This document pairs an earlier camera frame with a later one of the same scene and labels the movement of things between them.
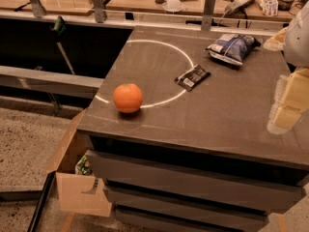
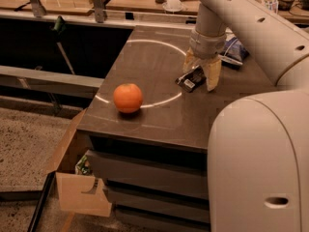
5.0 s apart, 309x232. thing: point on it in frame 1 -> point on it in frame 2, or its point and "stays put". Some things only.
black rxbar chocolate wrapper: (192, 77) stays put
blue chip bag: (233, 48) stays put
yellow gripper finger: (291, 102) -> (211, 72)
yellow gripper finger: (277, 42) -> (191, 61)
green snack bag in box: (81, 168) stays put
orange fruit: (127, 98) stays put
